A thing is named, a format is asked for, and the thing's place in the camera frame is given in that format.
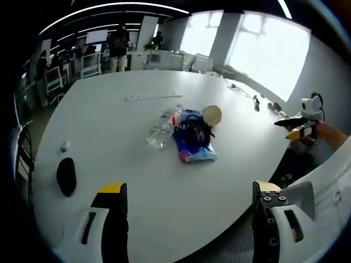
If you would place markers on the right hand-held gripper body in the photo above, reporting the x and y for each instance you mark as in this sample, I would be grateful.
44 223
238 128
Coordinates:
311 108

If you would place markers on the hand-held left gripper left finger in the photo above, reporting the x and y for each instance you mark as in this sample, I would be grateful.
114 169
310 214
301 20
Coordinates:
94 230

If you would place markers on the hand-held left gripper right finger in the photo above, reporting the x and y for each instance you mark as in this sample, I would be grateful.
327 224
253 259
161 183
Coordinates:
277 224

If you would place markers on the black oval pouch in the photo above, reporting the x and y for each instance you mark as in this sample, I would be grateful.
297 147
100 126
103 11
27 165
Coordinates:
66 176

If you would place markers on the beige round cap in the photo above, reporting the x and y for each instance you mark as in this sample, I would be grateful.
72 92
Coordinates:
213 115

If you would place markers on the small white round object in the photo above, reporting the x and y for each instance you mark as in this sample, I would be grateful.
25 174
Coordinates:
64 146

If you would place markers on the blue snack packet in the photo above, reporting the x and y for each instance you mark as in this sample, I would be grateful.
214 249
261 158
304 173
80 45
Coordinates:
197 154

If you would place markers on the clear plastic bottle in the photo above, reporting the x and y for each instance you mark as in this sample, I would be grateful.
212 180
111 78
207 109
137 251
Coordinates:
161 128

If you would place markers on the small black device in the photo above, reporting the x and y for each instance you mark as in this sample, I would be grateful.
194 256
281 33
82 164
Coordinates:
257 104
274 107

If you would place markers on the person's dark trousers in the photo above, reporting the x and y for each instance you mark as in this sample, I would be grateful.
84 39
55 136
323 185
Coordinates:
293 164

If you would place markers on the person's white shirt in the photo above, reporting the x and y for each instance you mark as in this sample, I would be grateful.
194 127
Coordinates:
331 186

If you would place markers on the black chair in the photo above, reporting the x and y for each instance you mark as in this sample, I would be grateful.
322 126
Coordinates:
26 161

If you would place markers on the white table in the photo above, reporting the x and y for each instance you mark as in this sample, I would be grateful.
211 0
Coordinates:
115 128

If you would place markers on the white power strip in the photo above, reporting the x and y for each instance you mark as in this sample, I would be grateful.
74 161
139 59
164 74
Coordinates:
153 97

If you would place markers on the wall monitor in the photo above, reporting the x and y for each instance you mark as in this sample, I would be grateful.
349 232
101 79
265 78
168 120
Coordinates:
96 37

